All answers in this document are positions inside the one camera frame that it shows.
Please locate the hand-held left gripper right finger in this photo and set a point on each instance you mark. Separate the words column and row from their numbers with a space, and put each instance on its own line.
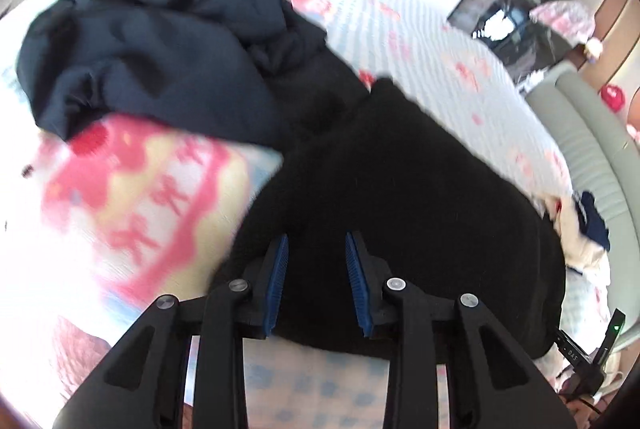
column 357, row 289

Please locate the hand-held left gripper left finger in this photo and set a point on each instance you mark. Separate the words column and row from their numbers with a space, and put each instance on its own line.
column 277, row 284

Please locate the black fleece jacket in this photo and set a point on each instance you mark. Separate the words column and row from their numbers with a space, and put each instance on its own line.
column 400, row 184

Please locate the navy shorts white stripes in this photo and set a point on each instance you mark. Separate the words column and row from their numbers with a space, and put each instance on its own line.
column 592, row 221

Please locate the cream folded garment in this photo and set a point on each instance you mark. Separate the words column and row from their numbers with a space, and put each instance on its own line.
column 580, row 255

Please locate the grey padded headboard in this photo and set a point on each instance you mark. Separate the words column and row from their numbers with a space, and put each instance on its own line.
column 595, row 149

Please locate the red plush toy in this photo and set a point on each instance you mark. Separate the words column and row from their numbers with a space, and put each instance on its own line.
column 614, row 98

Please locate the dark navy garment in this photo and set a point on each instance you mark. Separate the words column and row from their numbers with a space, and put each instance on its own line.
column 150, row 59

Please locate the blue checked printed blanket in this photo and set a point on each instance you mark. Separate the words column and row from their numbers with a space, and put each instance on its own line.
column 400, row 19

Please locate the white duck plush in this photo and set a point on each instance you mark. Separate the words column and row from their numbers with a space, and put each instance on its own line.
column 594, row 49

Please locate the pink and white dress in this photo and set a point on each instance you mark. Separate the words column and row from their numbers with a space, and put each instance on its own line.
column 562, row 21

